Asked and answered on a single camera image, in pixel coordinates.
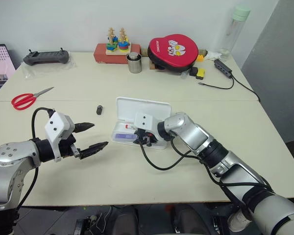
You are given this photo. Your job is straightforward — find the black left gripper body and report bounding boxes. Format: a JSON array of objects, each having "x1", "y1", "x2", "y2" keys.
[{"x1": 58, "y1": 136, "x2": 81, "y2": 159}]

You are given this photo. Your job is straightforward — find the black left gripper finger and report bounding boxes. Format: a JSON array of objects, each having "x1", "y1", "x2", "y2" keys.
[
  {"x1": 75, "y1": 141, "x2": 109, "y2": 161},
  {"x1": 74, "y1": 121, "x2": 96, "y2": 134}
]

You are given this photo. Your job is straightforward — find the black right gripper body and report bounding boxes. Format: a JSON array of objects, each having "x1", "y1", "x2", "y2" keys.
[{"x1": 144, "y1": 129, "x2": 160, "y2": 148}]

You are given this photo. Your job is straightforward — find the purple marker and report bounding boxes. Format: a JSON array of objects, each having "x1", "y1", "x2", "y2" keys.
[{"x1": 114, "y1": 132, "x2": 138, "y2": 141}]

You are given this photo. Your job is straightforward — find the white plastic pencil case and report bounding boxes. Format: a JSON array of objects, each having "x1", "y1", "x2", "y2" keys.
[{"x1": 111, "y1": 96, "x2": 172, "y2": 150}]

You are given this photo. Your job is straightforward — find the stainless steel cup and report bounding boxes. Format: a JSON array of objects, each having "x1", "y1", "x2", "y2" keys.
[{"x1": 125, "y1": 51, "x2": 143, "y2": 73}]

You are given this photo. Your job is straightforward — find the red cardboard box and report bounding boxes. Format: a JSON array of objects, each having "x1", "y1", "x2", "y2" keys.
[{"x1": 93, "y1": 43, "x2": 142, "y2": 65}]

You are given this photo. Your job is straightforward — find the clear plastic bag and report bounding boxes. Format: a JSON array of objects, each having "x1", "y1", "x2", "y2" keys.
[{"x1": 20, "y1": 52, "x2": 78, "y2": 80}]

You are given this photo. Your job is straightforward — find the dark rounded shape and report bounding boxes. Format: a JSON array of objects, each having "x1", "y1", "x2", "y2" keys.
[
  {"x1": 171, "y1": 204, "x2": 207, "y2": 235},
  {"x1": 112, "y1": 205, "x2": 139, "y2": 235}
]

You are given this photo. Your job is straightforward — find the black handheld controller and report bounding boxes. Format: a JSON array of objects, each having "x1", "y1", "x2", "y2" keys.
[{"x1": 23, "y1": 47, "x2": 71, "y2": 66}]

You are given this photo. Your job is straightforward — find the red cartoon punching pad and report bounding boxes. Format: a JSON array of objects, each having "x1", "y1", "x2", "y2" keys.
[{"x1": 147, "y1": 33, "x2": 199, "y2": 73}]

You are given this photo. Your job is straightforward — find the colourful wooden stacking toy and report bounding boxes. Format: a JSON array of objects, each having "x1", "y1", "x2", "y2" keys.
[{"x1": 105, "y1": 26, "x2": 133, "y2": 56}]

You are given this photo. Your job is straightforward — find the grey usb hub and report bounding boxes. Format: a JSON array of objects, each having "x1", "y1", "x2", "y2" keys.
[{"x1": 213, "y1": 58, "x2": 234, "y2": 79}]

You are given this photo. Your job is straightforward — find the crumpled white tissue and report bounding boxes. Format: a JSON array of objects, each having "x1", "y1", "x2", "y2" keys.
[{"x1": 205, "y1": 49, "x2": 222, "y2": 61}]

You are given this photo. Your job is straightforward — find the white shoe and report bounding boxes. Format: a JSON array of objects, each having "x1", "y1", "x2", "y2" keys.
[{"x1": 227, "y1": 207, "x2": 253, "y2": 233}]

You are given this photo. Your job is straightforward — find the clear bottle with green lid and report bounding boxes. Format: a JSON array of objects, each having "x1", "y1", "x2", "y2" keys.
[{"x1": 219, "y1": 5, "x2": 251, "y2": 62}]

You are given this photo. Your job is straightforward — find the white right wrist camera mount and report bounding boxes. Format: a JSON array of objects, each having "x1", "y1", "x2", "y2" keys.
[{"x1": 133, "y1": 112, "x2": 160, "y2": 143}]

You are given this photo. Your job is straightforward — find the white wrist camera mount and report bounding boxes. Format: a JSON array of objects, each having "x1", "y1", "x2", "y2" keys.
[
  {"x1": 133, "y1": 112, "x2": 160, "y2": 143},
  {"x1": 44, "y1": 112, "x2": 75, "y2": 164}
]

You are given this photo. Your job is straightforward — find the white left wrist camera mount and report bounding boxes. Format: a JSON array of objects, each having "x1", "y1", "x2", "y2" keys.
[{"x1": 44, "y1": 112, "x2": 75, "y2": 164}]

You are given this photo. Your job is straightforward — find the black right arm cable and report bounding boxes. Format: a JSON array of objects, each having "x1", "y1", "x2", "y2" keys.
[{"x1": 138, "y1": 137, "x2": 273, "y2": 205}]

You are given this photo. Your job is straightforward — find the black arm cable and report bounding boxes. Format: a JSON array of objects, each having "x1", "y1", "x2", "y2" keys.
[
  {"x1": 16, "y1": 107, "x2": 55, "y2": 212},
  {"x1": 138, "y1": 137, "x2": 273, "y2": 205}
]

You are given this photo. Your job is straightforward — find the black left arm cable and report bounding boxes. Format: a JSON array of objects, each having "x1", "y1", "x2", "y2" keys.
[{"x1": 16, "y1": 107, "x2": 55, "y2": 212}]

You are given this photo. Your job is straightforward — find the red handled scissors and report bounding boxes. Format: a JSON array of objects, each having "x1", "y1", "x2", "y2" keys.
[{"x1": 11, "y1": 86, "x2": 55, "y2": 110}]

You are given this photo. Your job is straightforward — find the black usb hub cable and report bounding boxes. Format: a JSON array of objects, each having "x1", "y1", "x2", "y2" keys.
[{"x1": 198, "y1": 73, "x2": 262, "y2": 102}]

